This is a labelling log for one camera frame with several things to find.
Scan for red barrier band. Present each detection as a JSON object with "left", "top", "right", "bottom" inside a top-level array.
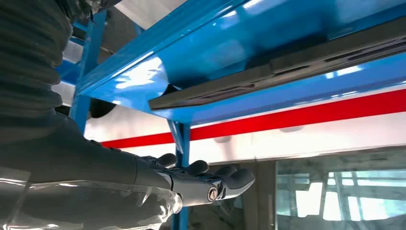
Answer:
[{"left": 101, "top": 89, "right": 406, "bottom": 149}]

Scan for blue metal shelf rack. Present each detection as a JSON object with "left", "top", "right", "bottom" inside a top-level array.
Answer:
[{"left": 52, "top": 0, "right": 406, "bottom": 230}]

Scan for white car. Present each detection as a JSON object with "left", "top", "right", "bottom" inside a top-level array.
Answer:
[{"left": 84, "top": 84, "right": 406, "bottom": 230}]

